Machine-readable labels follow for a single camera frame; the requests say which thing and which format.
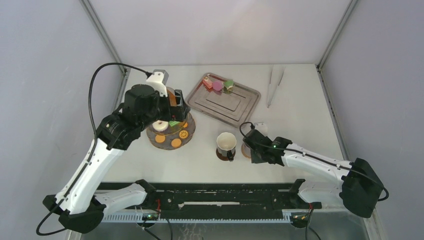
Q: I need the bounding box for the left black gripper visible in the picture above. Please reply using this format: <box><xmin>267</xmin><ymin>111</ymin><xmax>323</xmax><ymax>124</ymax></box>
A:
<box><xmin>137</xmin><ymin>88</ymin><xmax>190</xmax><ymax>131</ymax></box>

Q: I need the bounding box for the brown cookie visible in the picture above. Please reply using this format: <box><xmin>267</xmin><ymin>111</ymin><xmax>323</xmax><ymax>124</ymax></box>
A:
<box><xmin>167</xmin><ymin>87</ymin><xmax>177</xmax><ymax>107</ymax></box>

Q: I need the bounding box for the light wooden round coaster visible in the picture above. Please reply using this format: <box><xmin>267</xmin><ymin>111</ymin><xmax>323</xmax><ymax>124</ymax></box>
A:
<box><xmin>240</xmin><ymin>144</ymin><xmax>251</xmax><ymax>159</ymax></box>

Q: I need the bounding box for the white frosted donut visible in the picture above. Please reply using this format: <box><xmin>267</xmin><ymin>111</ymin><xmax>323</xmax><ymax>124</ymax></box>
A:
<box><xmin>152</xmin><ymin>120</ymin><xmax>169</xmax><ymax>132</ymax></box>

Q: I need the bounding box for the orange lotus-pattern biscuit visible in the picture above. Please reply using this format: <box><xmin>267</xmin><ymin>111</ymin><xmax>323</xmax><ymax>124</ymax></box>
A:
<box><xmin>178</xmin><ymin>130</ymin><xmax>189</xmax><ymax>139</ymax></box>

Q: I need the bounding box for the three-tier glass dessert stand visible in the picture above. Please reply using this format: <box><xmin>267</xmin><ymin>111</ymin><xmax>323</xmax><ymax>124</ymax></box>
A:
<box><xmin>145</xmin><ymin>96</ymin><xmax>196</xmax><ymax>151</ymax></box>

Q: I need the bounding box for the black mug white inside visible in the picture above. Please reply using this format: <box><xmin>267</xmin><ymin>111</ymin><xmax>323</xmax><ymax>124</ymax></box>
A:
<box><xmin>216</xmin><ymin>132</ymin><xmax>237</xmax><ymax>151</ymax></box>

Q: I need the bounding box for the orange round biscuit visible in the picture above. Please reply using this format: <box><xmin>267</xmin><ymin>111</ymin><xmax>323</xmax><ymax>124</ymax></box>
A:
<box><xmin>171</xmin><ymin>138</ymin><xmax>182</xmax><ymax>148</ymax></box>
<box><xmin>155</xmin><ymin>135</ymin><xmax>166</xmax><ymax>144</ymax></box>

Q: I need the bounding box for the dark brown round coaster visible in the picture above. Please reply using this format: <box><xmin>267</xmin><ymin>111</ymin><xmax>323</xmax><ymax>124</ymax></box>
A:
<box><xmin>215</xmin><ymin>148</ymin><xmax>236</xmax><ymax>162</ymax></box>

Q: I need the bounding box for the metal serving tray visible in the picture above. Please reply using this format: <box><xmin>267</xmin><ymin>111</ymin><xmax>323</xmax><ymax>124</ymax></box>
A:
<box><xmin>185</xmin><ymin>72</ymin><xmax>261</xmax><ymax>128</ymax></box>

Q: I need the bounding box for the purple glass cup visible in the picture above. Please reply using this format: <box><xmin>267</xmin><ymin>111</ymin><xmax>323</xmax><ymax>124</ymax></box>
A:
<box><xmin>241</xmin><ymin>143</ymin><xmax>251</xmax><ymax>158</ymax></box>

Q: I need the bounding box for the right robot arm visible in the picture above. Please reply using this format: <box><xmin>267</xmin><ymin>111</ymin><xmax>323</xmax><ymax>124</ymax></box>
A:
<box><xmin>243</xmin><ymin>128</ymin><xmax>389</xmax><ymax>218</ymax></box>

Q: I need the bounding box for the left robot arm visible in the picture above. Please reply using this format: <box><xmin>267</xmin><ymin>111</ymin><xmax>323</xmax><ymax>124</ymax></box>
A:
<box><xmin>43</xmin><ymin>84</ymin><xmax>190</xmax><ymax>234</ymax></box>

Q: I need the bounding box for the pink red cake slice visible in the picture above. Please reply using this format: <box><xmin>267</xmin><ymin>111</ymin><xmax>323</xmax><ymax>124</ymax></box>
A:
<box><xmin>202</xmin><ymin>76</ymin><xmax>213</xmax><ymax>90</ymax></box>

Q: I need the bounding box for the pink round cake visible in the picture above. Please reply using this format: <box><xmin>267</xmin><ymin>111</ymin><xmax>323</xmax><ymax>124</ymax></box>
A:
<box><xmin>212</xmin><ymin>80</ymin><xmax>224</xmax><ymax>92</ymax></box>

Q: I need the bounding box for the green round cake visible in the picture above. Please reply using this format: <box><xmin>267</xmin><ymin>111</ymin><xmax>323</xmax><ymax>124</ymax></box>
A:
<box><xmin>222</xmin><ymin>79</ymin><xmax>234</xmax><ymax>94</ymax></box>

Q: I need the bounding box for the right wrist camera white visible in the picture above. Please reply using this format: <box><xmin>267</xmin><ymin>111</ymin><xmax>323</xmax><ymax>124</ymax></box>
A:
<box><xmin>253</xmin><ymin>122</ymin><xmax>268</xmax><ymax>137</ymax></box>

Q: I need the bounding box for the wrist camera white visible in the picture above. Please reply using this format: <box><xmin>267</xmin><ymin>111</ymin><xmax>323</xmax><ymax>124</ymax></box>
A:
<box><xmin>253</xmin><ymin>122</ymin><xmax>268</xmax><ymax>137</ymax></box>
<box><xmin>145</xmin><ymin>69</ymin><xmax>169</xmax><ymax>97</ymax></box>

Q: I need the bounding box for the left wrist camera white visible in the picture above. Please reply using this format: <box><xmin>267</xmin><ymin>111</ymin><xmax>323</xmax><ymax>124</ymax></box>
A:
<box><xmin>145</xmin><ymin>69</ymin><xmax>169</xmax><ymax>97</ymax></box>

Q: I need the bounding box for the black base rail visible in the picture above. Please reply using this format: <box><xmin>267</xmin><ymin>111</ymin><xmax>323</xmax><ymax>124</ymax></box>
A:
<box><xmin>140</xmin><ymin>183</ymin><xmax>323</xmax><ymax>210</ymax></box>

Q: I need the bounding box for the left black cable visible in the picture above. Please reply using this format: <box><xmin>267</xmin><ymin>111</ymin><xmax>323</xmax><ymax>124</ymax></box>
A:
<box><xmin>35</xmin><ymin>62</ymin><xmax>153</xmax><ymax>237</ymax></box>

